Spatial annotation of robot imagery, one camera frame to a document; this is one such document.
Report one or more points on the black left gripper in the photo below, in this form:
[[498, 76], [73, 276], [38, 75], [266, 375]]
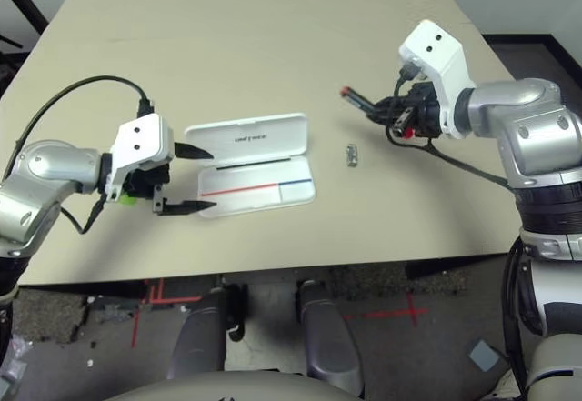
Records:
[[145, 182]]

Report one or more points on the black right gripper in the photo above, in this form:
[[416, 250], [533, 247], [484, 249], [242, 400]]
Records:
[[423, 110]]

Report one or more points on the black marker with red cap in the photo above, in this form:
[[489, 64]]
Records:
[[357, 96]]

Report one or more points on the white plastic pencil case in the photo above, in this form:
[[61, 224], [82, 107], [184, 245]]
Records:
[[254, 146]]

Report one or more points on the grey robot left leg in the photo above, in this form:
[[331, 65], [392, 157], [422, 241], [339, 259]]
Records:
[[200, 333]]

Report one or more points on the grey robot leg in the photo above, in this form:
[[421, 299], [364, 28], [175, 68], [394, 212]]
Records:
[[329, 337], [200, 333]]

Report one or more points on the grey robot right leg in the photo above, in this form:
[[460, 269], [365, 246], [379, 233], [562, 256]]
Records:
[[329, 337]]

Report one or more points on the grey robot torso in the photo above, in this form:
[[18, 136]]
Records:
[[227, 387]]

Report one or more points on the black tripod stand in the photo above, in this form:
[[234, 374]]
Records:
[[9, 41]]

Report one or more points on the blue-grey square pad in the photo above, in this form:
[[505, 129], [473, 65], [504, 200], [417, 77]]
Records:
[[483, 355]]

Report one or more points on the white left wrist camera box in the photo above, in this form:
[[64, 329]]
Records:
[[136, 142]]

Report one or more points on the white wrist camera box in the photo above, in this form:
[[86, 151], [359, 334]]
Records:
[[136, 142], [436, 51]]

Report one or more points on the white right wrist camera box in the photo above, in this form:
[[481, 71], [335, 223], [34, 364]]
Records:
[[436, 51]]

